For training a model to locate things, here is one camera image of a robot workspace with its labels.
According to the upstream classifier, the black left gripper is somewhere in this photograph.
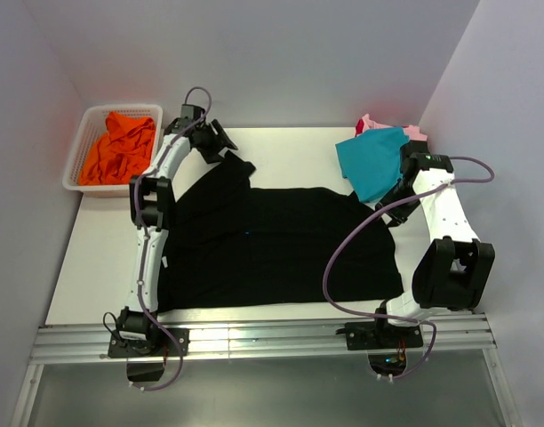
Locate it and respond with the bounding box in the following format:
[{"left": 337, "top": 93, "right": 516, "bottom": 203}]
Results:
[{"left": 195, "top": 121, "right": 236, "bottom": 165}]

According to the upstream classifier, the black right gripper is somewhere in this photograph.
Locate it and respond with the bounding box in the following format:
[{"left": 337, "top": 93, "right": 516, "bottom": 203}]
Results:
[{"left": 375, "top": 179, "right": 422, "bottom": 229}]

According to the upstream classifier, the black t-shirt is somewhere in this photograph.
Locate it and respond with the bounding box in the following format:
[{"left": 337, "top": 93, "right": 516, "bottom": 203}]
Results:
[{"left": 157, "top": 153, "right": 403, "bottom": 312}]

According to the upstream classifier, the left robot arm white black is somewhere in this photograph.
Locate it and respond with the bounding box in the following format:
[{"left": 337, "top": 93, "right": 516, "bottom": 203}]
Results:
[{"left": 111, "top": 117, "right": 237, "bottom": 357}]

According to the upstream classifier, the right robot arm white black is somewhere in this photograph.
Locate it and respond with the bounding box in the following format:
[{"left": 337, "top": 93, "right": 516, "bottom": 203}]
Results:
[{"left": 341, "top": 141, "right": 495, "bottom": 350}]

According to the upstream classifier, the teal folded t-shirt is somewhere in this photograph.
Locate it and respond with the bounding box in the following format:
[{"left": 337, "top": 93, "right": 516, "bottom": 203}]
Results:
[{"left": 335, "top": 127, "right": 409, "bottom": 203}]

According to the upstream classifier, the pink folded t-shirt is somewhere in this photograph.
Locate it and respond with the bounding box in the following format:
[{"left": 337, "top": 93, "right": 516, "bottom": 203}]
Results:
[{"left": 359, "top": 113, "right": 428, "bottom": 143}]

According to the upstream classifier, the red folded t-shirt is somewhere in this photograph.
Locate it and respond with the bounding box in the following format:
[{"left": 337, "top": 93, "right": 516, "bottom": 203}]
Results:
[{"left": 355, "top": 119, "right": 364, "bottom": 136}]

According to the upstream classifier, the orange t-shirt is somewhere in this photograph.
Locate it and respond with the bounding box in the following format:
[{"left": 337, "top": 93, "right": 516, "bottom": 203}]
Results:
[{"left": 77, "top": 111, "right": 156, "bottom": 186}]

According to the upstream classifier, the white plastic basket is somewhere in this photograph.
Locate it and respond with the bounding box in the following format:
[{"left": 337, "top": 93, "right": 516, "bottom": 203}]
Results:
[{"left": 62, "top": 104, "right": 163, "bottom": 197}]

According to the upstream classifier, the aluminium mounting rail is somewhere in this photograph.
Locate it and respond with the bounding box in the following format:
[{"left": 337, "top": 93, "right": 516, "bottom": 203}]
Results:
[{"left": 9, "top": 177, "right": 522, "bottom": 427}]

